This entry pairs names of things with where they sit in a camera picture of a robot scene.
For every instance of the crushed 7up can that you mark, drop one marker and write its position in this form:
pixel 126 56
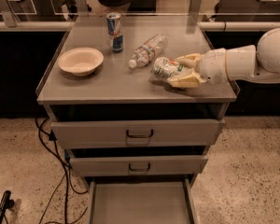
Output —
pixel 163 68

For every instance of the top grey drawer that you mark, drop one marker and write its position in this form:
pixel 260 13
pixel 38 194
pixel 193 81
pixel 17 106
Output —
pixel 137 133

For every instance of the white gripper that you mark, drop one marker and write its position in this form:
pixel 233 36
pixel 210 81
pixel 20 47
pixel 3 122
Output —
pixel 212 64

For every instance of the right metal post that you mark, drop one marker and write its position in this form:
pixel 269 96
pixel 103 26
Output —
pixel 195 0

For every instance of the blue silver energy drink can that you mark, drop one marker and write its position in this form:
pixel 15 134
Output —
pixel 115 31

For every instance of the clear plastic water bottle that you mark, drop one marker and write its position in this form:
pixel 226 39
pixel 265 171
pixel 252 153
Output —
pixel 147 52

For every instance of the grey drawer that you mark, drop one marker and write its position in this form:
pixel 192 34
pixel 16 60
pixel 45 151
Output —
pixel 147 165
pixel 151 201
pixel 137 133

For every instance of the white bowl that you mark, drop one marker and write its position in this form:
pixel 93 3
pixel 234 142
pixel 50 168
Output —
pixel 80 62

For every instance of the white horizontal rail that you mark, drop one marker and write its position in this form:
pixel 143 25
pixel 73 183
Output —
pixel 220 26

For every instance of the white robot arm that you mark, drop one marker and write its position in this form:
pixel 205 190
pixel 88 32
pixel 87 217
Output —
pixel 256 64

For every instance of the middle grey drawer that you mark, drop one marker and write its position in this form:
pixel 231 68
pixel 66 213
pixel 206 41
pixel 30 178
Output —
pixel 147 165

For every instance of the grey drawer cabinet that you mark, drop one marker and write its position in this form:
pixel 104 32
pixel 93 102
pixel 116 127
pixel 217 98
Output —
pixel 115 93

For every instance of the black stand foot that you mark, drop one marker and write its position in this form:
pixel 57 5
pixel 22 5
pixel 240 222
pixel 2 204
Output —
pixel 6 203

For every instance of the bottom grey drawer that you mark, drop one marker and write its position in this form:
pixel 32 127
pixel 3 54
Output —
pixel 151 201

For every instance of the far left metal post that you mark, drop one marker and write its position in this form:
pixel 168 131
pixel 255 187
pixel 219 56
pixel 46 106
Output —
pixel 8 15

